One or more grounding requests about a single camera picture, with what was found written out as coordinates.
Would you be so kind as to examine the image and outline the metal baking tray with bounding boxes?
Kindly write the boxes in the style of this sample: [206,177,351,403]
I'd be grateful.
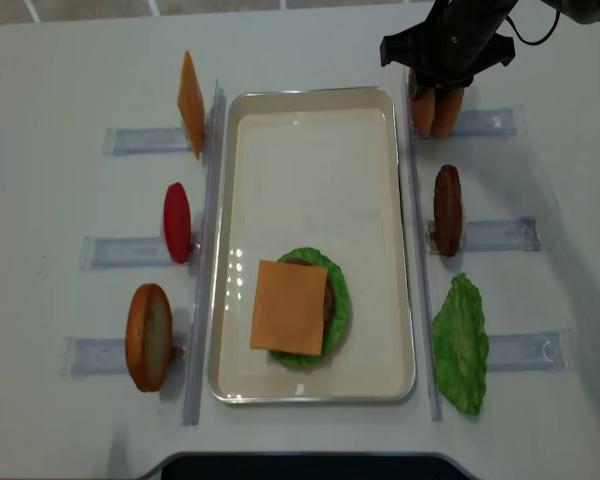
[207,87,416,404]

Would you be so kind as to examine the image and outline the clear holder for right buns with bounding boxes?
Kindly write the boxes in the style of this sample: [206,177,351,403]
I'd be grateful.
[412,104,525,143]

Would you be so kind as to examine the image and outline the green lettuce on tray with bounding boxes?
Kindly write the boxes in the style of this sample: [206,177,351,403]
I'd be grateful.
[270,247,352,370]

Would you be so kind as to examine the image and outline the brown meat patty on tray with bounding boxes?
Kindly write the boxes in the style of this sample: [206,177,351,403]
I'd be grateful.
[285,258,335,329]

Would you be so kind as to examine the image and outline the upright orange cheese slice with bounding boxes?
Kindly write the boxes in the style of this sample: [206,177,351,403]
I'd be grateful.
[177,50,205,160]

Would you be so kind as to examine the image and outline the clear holder for left bun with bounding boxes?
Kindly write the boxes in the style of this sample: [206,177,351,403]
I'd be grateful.
[60,334,188,378]

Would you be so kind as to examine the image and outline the flat orange cheese slice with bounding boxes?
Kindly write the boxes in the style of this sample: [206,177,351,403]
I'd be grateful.
[250,260,327,356]

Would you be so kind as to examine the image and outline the upright brown meat patty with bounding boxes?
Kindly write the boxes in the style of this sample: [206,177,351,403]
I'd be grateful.
[434,164,463,257]

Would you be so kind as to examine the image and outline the left bread bun slice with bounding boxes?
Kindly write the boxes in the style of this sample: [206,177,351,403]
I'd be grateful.
[125,283,173,392]

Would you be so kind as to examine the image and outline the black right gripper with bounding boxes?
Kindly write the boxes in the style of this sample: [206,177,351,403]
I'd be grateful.
[380,0,516,101]

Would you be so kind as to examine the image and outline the long clear rail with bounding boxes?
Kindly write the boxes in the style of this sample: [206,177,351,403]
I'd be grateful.
[402,70,443,422]
[183,81,226,426]

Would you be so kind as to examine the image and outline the clear holder for lettuce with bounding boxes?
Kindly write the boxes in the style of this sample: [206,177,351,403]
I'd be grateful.
[487,329,576,373]

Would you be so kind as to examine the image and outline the clear holder for tomato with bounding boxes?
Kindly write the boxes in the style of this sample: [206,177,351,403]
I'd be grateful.
[79,237,179,270]

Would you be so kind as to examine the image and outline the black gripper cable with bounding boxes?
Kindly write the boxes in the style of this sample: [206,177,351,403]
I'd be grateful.
[503,8,562,46]

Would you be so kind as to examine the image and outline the upright green lettuce leaf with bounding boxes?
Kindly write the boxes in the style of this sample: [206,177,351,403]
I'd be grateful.
[432,273,489,416]

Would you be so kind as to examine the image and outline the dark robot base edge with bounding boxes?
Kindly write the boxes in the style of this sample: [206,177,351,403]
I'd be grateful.
[158,453,473,480]

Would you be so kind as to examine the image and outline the left long clear rail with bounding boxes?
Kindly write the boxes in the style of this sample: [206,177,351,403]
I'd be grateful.
[183,81,226,426]

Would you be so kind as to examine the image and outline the right long clear rail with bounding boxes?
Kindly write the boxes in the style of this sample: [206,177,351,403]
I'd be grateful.
[402,70,443,422]

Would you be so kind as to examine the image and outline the clear holder for patty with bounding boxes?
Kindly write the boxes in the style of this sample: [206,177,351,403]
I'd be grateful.
[424,215,541,255]

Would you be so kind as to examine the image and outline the red tomato slice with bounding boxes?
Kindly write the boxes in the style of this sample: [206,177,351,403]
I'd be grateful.
[163,182,192,264]

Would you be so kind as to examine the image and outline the clear holder for cheese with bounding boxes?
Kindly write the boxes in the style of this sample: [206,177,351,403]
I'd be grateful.
[102,127,192,156]

